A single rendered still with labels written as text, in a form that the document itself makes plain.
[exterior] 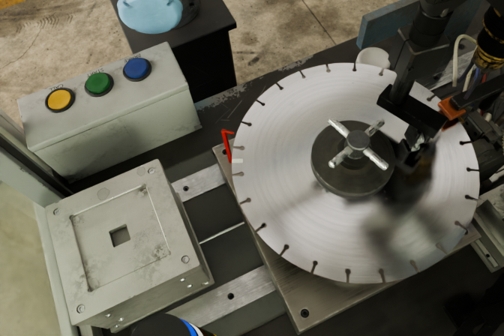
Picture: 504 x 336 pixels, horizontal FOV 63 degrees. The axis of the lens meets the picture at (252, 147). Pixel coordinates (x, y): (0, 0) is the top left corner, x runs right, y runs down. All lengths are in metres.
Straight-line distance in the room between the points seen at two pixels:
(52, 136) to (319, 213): 0.45
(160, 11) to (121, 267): 0.45
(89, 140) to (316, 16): 1.50
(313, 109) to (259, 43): 1.37
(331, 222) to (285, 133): 0.14
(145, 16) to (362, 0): 1.50
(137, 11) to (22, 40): 1.58
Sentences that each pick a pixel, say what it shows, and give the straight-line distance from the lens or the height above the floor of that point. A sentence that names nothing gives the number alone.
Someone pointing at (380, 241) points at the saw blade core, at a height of 0.95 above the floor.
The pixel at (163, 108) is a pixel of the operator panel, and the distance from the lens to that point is 0.76.
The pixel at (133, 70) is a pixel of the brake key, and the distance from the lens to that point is 0.76.
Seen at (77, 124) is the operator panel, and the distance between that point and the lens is 0.74.
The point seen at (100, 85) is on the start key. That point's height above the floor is 0.91.
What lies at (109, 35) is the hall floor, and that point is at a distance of 2.17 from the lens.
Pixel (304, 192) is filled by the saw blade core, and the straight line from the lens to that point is 0.56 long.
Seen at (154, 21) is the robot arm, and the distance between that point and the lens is 0.83.
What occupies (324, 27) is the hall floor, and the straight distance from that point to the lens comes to 2.04.
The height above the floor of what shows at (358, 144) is 1.00.
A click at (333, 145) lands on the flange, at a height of 0.96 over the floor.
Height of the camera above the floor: 1.47
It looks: 62 degrees down
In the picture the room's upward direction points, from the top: 8 degrees counter-clockwise
